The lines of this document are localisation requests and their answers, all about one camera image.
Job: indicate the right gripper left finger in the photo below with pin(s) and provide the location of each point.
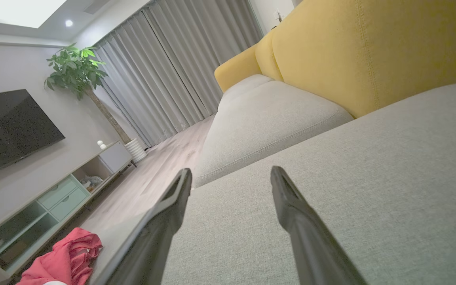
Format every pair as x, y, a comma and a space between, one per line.
152, 241

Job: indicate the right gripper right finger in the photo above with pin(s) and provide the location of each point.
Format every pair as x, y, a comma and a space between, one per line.
311, 241

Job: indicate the red Bulls basketball jersey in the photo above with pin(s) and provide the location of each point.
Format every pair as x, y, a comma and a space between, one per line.
65, 261

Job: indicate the grey ornament in cabinet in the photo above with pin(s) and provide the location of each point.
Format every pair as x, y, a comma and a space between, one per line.
91, 183

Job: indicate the grey sofa chaise cushion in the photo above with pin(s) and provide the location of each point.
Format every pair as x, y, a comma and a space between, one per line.
390, 198

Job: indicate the white ribbed plant pot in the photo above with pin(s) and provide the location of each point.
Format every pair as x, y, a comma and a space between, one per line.
137, 149

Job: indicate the TV cabinet with drawers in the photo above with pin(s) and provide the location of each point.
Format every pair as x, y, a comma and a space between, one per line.
59, 194

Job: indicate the small white figurine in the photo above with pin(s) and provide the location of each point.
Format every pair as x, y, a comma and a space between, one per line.
101, 145

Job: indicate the grey pleated curtain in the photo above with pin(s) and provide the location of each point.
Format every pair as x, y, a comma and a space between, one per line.
172, 67

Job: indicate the black flat television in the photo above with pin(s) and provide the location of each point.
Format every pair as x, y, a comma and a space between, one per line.
6, 130

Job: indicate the green potted tree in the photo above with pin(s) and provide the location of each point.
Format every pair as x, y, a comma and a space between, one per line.
75, 69

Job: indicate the small white device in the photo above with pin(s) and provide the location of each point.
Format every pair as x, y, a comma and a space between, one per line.
278, 18

